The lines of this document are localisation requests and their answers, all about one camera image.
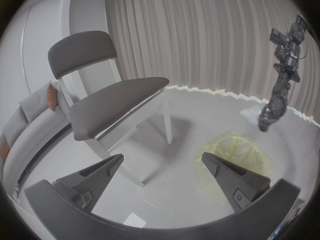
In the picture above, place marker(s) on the grey sofa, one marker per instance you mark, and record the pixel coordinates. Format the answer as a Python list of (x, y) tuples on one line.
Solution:
[(37, 139)]

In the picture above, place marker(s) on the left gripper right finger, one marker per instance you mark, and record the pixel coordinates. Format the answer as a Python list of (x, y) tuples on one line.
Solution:
[(235, 181)]

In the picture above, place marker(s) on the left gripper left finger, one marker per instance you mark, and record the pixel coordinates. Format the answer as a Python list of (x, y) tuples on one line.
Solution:
[(95, 179)]

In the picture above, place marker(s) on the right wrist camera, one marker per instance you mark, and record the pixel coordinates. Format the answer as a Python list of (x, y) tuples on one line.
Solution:
[(281, 54)]

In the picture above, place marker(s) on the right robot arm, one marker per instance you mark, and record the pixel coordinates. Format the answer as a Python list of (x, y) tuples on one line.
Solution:
[(298, 31)]

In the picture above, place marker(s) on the yellow plastic bag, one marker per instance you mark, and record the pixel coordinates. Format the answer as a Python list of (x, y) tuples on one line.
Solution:
[(250, 149)]

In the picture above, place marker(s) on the white trash bin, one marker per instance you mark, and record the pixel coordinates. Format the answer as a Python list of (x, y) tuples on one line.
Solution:
[(212, 189)]

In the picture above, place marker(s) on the dark grey white-legged chair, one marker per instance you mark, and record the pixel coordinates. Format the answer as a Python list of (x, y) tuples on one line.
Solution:
[(112, 101)]

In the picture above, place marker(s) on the pale beige curtain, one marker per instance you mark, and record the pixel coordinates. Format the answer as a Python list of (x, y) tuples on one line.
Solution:
[(200, 34)]

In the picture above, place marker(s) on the orange cushion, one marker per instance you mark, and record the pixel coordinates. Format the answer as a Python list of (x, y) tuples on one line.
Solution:
[(5, 147), (51, 97)]

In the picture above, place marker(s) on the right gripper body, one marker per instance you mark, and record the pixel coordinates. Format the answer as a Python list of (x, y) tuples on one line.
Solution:
[(287, 71)]

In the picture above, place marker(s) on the black plastic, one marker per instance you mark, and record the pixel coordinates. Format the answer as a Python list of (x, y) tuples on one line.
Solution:
[(276, 104)]

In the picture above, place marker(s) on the grey cushion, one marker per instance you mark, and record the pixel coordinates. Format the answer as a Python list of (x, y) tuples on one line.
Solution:
[(15, 126), (35, 104)]

